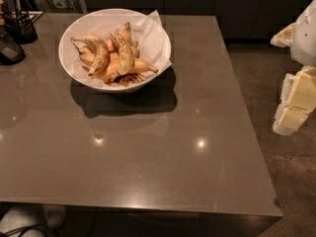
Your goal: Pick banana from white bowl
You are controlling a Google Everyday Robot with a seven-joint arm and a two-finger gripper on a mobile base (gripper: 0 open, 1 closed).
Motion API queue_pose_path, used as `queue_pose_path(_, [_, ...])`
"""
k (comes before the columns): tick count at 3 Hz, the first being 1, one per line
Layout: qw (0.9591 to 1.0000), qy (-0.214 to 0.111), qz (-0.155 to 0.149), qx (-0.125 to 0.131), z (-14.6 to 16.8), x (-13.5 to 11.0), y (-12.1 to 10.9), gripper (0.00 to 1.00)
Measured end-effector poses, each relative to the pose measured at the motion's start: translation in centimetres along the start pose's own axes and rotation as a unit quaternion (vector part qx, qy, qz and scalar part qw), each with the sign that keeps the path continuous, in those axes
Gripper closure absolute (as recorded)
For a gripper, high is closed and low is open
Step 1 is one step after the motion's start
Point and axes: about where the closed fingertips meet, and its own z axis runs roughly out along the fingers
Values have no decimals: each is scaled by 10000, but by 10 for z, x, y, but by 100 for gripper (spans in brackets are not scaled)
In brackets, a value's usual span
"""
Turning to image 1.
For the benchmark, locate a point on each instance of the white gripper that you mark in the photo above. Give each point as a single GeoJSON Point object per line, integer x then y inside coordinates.
{"type": "Point", "coordinates": [305, 39]}

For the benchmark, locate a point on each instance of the spotted banana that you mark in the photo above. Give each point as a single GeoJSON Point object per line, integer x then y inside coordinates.
{"type": "Point", "coordinates": [100, 50]}
{"type": "Point", "coordinates": [125, 54]}

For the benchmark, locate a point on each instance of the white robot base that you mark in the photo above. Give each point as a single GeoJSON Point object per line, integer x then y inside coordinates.
{"type": "Point", "coordinates": [32, 220]}

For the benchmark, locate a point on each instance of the long banana lower right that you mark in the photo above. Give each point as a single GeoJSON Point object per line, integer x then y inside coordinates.
{"type": "Point", "coordinates": [140, 66]}

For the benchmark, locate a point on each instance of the dark bruised banana bottom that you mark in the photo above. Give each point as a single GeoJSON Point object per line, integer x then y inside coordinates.
{"type": "Point", "coordinates": [128, 79]}

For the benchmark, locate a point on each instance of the banana at back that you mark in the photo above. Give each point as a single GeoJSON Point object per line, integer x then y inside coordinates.
{"type": "Point", "coordinates": [125, 32]}

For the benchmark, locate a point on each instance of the white bowl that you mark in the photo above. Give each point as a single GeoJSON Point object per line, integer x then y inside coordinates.
{"type": "Point", "coordinates": [101, 24]}

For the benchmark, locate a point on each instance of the white paper liner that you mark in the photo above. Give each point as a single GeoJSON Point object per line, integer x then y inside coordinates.
{"type": "Point", "coordinates": [154, 43]}

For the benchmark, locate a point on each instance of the black mesh cup holder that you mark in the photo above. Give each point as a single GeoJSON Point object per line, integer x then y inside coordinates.
{"type": "Point", "coordinates": [23, 30]}

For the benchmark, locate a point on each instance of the black mesh basket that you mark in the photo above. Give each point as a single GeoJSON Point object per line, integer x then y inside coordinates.
{"type": "Point", "coordinates": [10, 51]}

